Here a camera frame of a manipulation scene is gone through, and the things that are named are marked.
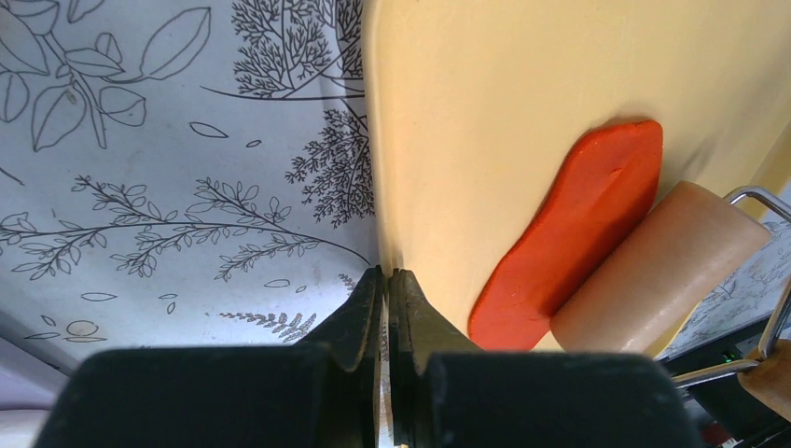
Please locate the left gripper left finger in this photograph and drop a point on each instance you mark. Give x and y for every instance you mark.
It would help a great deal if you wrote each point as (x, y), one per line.
(319, 392)

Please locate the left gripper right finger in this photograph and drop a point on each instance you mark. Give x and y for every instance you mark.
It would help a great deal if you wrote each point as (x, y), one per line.
(448, 392)

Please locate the wooden dough roller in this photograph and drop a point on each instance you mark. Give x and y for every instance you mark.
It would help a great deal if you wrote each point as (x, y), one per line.
(647, 288)

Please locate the red dough ball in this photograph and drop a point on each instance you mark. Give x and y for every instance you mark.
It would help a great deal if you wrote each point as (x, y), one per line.
(605, 187)

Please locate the yellow tray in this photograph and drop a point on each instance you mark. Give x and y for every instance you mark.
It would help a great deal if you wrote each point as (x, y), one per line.
(473, 105)

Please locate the purple tray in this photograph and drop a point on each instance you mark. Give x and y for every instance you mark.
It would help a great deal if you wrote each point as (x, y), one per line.
(27, 383)

